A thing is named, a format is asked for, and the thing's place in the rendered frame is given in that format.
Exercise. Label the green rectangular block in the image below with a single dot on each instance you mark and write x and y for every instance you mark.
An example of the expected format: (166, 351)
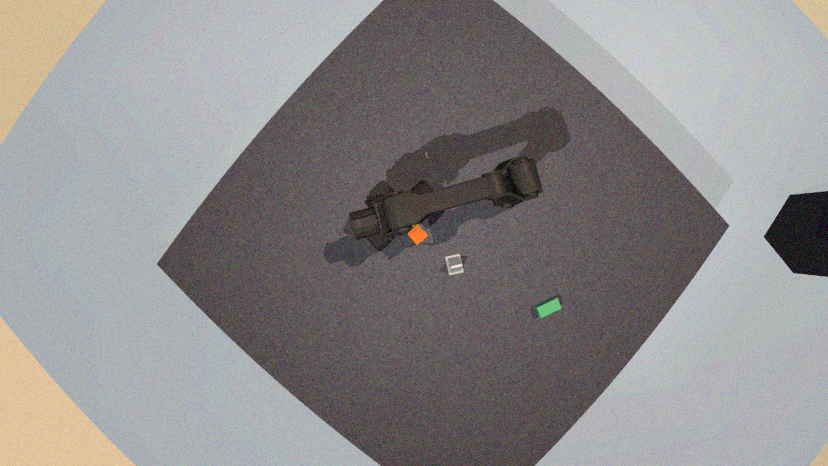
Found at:
(547, 306)

